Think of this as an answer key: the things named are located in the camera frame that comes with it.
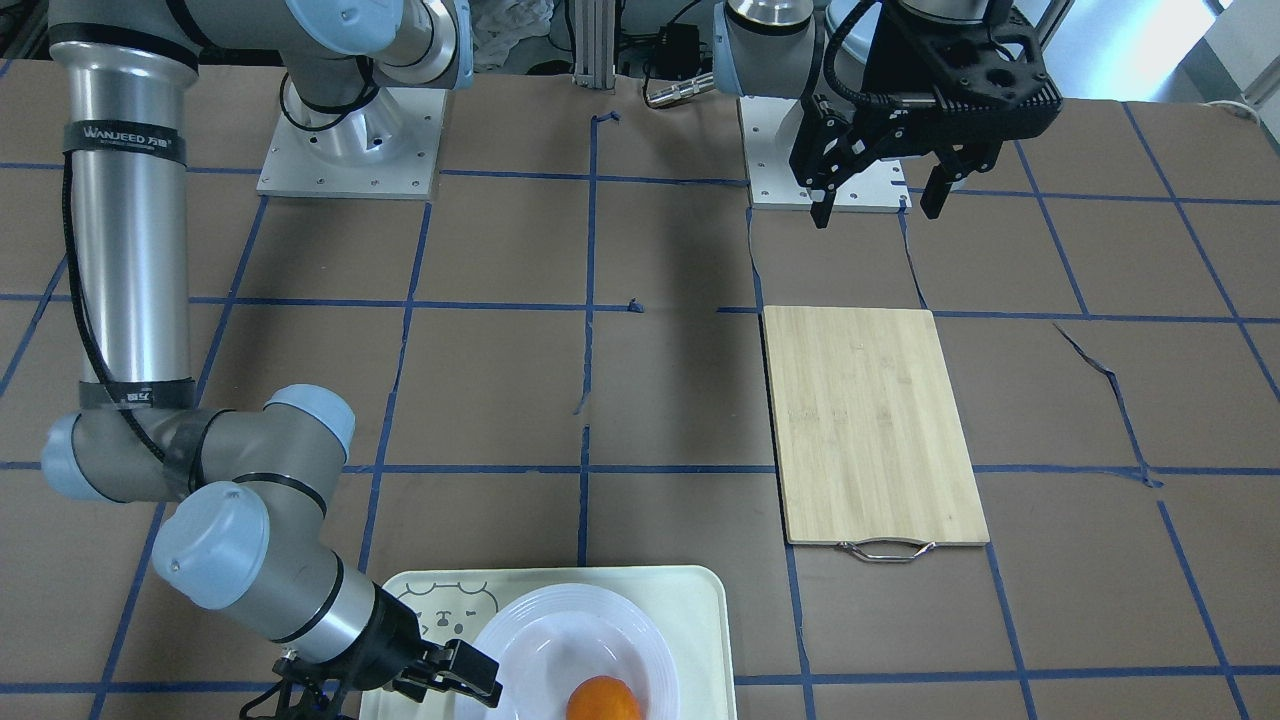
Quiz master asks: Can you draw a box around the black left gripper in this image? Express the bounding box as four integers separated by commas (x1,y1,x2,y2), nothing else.
788,10,1062,229

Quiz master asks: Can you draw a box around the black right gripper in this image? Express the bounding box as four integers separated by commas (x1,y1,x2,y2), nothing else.
239,588,503,719

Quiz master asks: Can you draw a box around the white round plate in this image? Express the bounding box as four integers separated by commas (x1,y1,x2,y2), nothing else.
452,583,681,719

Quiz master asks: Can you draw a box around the orange fruit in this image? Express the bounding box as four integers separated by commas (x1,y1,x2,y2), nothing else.
564,676,644,720

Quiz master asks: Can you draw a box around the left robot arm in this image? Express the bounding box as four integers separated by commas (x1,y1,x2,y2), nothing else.
713,1,1062,228

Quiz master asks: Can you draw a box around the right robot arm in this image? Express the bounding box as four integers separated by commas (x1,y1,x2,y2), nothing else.
41,1,502,719

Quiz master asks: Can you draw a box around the cream bear tray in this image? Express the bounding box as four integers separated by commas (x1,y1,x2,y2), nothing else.
360,565,737,719

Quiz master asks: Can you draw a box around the black power adapter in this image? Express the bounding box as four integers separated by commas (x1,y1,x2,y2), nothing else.
653,23,701,79

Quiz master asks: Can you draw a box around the bamboo cutting board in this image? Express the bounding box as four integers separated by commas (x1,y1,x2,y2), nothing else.
763,305,989,559

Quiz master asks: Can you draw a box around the white crumpled cloth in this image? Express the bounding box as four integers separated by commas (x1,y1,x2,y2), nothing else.
470,1,556,70

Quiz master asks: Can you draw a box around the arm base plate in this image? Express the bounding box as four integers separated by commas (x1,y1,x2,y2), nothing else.
257,88,451,200
739,96,913,213

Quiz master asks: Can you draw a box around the silver cable connector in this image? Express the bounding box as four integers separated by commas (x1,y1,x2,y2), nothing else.
643,72,716,110

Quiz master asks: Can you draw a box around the aluminium profile post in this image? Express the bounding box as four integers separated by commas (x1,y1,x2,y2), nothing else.
572,0,618,91

